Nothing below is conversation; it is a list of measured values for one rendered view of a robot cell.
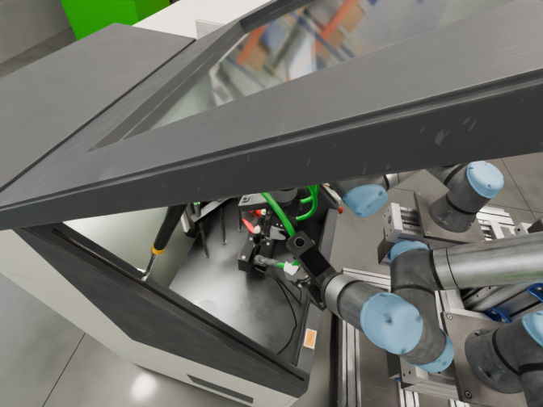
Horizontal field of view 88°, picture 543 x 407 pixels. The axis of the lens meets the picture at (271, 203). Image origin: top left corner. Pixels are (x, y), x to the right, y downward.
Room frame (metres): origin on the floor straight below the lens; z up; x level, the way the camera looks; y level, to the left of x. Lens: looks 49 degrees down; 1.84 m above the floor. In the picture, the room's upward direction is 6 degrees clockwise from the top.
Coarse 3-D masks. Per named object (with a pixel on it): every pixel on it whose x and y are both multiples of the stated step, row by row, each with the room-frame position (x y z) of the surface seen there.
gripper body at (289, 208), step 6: (294, 198) 0.49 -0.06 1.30; (300, 198) 0.47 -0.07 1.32; (282, 204) 0.44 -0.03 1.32; (288, 204) 0.45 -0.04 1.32; (294, 204) 0.45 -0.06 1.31; (300, 204) 0.50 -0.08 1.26; (270, 210) 0.47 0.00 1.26; (282, 210) 0.46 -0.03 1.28; (288, 210) 0.46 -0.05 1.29; (294, 210) 0.45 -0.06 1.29; (270, 216) 0.45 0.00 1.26; (276, 216) 0.45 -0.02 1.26; (288, 216) 0.45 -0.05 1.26; (294, 216) 0.45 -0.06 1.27; (264, 222) 0.45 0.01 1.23; (270, 222) 0.45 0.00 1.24; (276, 222) 0.46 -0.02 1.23; (282, 222) 0.44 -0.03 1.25; (294, 222) 0.44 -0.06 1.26; (282, 228) 0.45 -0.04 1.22
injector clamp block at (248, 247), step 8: (248, 240) 0.55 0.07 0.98; (272, 240) 0.56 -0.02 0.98; (248, 248) 0.52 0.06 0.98; (264, 248) 0.53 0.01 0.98; (272, 248) 0.55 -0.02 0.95; (240, 256) 0.48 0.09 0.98; (248, 256) 0.49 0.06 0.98; (264, 256) 0.49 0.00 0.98; (272, 256) 0.57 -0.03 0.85; (240, 264) 0.47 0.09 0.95; (248, 264) 0.47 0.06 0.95; (256, 264) 0.46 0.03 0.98; (264, 264) 0.46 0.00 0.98; (256, 272) 0.46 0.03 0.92
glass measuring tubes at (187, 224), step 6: (192, 204) 0.61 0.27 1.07; (204, 204) 0.68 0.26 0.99; (186, 210) 0.58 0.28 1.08; (192, 210) 0.61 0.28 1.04; (186, 216) 0.59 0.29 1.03; (186, 222) 0.58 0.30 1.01; (186, 228) 0.57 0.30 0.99; (192, 228) 0.58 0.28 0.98; (198, 228) 0.60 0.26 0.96; (186, 234) 0.57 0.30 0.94; (192, 234) 0.57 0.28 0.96
